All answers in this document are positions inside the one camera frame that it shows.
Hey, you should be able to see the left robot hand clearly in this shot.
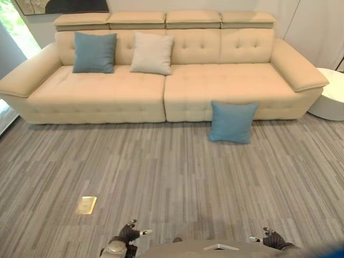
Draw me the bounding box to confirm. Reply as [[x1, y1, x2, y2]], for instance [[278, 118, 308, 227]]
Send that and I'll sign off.
[[118, 219, 154, 246]]

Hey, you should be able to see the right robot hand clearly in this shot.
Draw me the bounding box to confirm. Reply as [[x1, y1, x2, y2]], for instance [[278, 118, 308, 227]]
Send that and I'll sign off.
[[249, 227, 287, 250]]

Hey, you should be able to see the beige leather sofa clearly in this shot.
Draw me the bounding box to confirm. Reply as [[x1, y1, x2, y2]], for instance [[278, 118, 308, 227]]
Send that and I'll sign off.
[[0, 10, 329, 125]]

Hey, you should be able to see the brass floor socket plate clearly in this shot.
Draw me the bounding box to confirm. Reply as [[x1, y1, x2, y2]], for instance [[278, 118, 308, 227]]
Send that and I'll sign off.
[[75, 196, 98, 216]]

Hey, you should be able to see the bright light blue cushion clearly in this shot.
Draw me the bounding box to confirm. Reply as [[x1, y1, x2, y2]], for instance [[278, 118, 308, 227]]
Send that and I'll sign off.
[[207, 100, 260, 145]]

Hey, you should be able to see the round white side table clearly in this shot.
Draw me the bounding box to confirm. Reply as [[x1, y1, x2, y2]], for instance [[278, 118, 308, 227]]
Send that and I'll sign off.
[[307, 67, 344, 121]]

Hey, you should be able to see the light grey cushion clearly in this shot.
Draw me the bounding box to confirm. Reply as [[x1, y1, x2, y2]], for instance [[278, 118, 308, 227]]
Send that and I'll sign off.
[[129, 31, 175, 76]]

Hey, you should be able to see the dark teal blue cushion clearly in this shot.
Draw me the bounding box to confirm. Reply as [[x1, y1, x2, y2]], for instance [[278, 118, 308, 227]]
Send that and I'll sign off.
[[71, 31, 118, 74]]

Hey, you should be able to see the white curtain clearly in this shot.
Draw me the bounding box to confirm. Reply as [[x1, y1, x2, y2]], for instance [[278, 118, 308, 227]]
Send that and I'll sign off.
[[282, 0, 344, 73]]

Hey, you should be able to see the framed abstract wall painting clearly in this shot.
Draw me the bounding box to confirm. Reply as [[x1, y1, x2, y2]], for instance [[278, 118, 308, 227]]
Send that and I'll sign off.
[[12, 0, 110, 16]]

